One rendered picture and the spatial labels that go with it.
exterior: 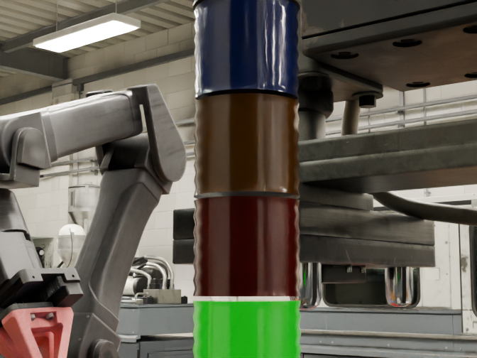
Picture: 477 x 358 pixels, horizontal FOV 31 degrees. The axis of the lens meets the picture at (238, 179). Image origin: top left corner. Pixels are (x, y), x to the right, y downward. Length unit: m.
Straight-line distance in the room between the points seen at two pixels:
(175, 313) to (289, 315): 7.46
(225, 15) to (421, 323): 5.43
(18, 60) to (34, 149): 10.74
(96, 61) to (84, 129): 10.56
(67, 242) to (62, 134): 7.79
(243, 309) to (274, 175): 0.05
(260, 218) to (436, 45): 0.26
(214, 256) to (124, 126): 0.73
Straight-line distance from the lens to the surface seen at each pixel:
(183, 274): 9.89
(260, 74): 0.30
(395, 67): 0.57
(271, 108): 0.30
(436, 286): 5.68
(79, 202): 9.10
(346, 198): 0.60
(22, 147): 0.84
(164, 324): 7.66
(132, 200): 1.02
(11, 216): 0.85
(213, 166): 0.30
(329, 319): 6.10
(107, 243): 0.99
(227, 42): 0.30
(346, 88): 0.60
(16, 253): 0.82
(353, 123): 0.68
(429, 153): 0.51
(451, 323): 5.61
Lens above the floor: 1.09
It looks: 7 degrees up
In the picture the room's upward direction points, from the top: straight up
